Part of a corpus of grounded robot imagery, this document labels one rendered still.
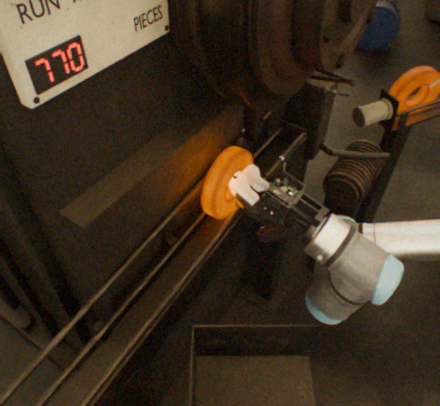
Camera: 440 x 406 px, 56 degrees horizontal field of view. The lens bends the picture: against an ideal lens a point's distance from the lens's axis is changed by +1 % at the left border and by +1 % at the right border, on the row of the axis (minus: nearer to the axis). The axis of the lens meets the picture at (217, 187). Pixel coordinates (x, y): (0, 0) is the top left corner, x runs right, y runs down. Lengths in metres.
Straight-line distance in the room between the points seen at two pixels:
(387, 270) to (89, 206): 0.51
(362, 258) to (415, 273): 1.00
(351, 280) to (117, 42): 0.56
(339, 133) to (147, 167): 1.69
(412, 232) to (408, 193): 1.13
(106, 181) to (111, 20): 0.25
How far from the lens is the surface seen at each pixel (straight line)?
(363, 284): 0.79
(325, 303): 0.87
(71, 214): 0.66
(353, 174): 1.25
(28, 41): 0.52
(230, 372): 0.79
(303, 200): 0.79
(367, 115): 1.21
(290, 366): 0.80
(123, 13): 0.61
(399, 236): 0.94
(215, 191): 0.78
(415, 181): 2.14
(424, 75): 1.27
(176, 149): 0.74
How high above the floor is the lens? 1.34
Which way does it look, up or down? 45 degrees down
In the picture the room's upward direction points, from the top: straight up
